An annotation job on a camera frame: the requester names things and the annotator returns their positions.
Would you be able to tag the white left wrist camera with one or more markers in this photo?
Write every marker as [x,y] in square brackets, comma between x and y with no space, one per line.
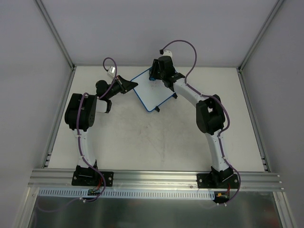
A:
[111,71]

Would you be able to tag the aluminium front rail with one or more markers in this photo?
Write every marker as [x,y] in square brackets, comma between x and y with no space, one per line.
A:
[156,180]

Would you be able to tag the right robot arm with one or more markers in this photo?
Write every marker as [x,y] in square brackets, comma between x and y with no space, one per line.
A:
[210,116]

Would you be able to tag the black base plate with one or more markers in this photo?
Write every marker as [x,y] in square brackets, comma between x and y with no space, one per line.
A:
[92,179]
[207,181]

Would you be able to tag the blue framed whiteboard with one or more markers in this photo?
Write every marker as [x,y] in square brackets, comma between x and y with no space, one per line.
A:
[150,93]

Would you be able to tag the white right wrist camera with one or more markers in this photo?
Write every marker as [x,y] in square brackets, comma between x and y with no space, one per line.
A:
[167,53]

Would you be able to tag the aluminium frame post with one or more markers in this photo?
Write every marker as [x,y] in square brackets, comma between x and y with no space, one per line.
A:
[51,26]
[271,16]

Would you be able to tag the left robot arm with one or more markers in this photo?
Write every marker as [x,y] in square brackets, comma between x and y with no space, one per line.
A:
[81,110]

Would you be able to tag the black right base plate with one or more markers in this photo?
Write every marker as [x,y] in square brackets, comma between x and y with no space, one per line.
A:
[207,181]

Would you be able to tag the right aluminium frame post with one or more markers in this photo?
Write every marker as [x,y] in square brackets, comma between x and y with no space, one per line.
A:
[271,16]

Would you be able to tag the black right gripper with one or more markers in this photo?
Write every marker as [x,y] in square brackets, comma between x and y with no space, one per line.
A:
[154,71]

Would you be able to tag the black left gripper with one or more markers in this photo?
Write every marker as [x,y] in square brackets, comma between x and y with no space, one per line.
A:
[122,85]

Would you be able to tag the white slotted cable duct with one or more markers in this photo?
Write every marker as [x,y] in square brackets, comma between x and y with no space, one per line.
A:
[128,193]

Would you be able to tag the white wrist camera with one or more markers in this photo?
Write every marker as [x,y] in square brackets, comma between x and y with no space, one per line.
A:
[167,53]
[111,71]

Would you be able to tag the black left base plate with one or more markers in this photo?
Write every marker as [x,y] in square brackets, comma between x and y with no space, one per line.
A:
[92,179]

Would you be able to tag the left aluminium frame post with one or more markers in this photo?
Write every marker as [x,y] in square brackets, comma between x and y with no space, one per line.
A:
[51,26]

